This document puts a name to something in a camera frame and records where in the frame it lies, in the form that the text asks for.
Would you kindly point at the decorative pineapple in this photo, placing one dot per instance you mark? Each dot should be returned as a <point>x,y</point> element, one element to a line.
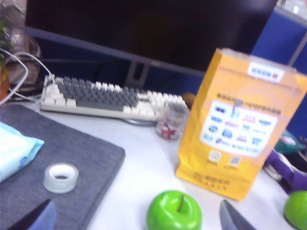
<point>3,79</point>

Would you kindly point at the green apple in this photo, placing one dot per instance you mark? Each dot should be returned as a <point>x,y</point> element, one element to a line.
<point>168,213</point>
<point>297,208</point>

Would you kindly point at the clear tape roll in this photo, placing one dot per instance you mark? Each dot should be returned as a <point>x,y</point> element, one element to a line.
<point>61,178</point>

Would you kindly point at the grey monitor stand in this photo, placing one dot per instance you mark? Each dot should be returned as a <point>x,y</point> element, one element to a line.
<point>137,72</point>

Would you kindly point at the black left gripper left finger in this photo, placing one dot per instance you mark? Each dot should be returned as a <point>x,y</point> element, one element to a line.
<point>38,216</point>

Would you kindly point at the brown kiwi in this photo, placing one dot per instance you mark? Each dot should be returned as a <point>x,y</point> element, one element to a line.
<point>189,98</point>

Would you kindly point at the blue office partition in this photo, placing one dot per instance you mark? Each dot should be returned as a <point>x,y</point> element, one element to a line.
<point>283,31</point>

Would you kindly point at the black computer monitor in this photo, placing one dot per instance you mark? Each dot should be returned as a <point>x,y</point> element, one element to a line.
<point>144,26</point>

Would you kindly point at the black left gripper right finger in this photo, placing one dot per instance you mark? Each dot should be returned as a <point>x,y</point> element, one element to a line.
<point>231,218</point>

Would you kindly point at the grey felt mat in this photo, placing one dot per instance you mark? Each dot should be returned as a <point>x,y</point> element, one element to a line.
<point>76,153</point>

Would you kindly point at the small glass jar red ribbon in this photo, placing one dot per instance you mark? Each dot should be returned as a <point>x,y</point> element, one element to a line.
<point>171,122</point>

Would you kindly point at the teal medicine box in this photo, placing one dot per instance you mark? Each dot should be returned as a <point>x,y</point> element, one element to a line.
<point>290,141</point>

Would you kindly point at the yellow paper bag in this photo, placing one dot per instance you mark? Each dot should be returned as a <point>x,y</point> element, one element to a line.
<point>239,134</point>

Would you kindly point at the blue wet wipes pack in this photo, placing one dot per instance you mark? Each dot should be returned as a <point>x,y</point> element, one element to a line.
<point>14,148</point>

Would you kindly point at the white and grey keyboard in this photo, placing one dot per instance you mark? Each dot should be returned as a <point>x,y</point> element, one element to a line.
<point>100,98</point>

